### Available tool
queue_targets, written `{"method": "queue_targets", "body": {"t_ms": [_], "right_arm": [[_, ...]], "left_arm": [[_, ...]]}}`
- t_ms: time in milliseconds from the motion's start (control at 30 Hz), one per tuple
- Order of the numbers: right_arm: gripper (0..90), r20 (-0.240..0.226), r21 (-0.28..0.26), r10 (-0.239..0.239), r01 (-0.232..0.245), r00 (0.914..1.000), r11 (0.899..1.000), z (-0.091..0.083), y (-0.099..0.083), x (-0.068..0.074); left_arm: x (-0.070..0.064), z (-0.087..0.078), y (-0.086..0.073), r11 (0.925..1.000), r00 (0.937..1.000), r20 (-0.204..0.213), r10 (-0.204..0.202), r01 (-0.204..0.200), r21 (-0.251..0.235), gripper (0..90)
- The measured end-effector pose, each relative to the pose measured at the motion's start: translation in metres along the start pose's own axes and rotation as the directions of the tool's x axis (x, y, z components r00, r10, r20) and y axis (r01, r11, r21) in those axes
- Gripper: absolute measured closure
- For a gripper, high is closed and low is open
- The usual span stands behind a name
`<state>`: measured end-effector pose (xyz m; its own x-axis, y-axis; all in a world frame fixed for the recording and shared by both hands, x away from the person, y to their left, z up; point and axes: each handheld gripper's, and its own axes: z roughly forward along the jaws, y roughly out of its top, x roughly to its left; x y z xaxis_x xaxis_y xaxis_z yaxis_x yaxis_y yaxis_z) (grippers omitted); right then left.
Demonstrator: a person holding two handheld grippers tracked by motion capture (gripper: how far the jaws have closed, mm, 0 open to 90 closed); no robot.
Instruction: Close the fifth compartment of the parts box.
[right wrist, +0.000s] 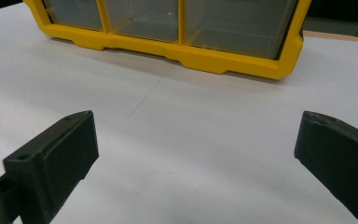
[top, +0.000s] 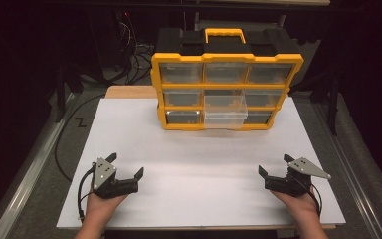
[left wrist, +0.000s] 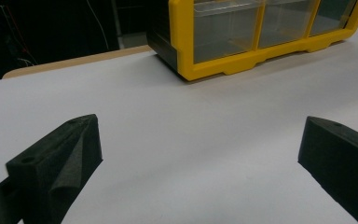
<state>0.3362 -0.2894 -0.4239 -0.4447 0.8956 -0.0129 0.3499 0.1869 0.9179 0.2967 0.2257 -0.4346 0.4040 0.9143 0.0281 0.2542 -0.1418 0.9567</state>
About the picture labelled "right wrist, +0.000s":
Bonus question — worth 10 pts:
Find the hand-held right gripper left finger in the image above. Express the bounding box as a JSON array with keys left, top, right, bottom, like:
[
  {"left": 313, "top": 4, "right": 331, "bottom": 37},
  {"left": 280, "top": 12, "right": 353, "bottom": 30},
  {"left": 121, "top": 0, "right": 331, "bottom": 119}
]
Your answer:
[{"left": 2, "top": 109, "right": 100, "bottom": 224}]

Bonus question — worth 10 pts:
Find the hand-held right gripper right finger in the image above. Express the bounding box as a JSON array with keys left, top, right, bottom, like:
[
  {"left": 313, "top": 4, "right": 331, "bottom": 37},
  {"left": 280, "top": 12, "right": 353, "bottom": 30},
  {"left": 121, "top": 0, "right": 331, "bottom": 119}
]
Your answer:
[{"left": 294, "top": 110, "right": 358, "bottom": 224}]

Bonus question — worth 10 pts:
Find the yellow organizer box with drawers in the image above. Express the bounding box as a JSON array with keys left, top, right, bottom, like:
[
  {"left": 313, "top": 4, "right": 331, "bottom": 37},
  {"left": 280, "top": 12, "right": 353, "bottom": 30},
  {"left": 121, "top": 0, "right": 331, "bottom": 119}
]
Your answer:
[{"left": 22, "top": 0, "right": 312, "bottom": 81}]

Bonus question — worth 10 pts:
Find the grey box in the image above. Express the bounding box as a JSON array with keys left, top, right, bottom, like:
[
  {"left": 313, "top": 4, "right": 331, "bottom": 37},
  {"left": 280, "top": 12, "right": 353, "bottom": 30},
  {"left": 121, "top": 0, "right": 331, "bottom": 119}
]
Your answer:
[{"left": 303, "top": 5, "right": 358, "bottom": 39}]

